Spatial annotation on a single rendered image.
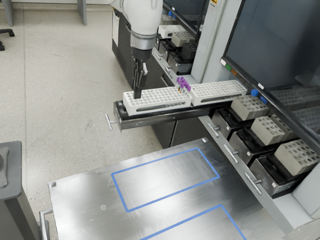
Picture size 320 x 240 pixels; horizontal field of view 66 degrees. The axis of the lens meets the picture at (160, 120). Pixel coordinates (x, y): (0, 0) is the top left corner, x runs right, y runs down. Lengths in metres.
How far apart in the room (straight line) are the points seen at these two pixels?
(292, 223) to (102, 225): 0.65
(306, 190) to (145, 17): 0.82
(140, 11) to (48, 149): 1.44
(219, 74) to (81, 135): 1.26
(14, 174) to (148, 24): 0.70
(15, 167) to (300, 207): 1.06
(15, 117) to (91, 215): 1.70
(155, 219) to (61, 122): 1.61
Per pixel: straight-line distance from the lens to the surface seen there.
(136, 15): 0.84
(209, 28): 1.36
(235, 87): 1.29
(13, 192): 1.00
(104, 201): 0.78
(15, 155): 1.10
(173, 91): 1.14
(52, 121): 2.25
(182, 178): 0.85
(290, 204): 1.08
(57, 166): 1.92
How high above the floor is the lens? 1.50
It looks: 41 degrees down
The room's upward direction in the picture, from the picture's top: 11 degrees clockwise
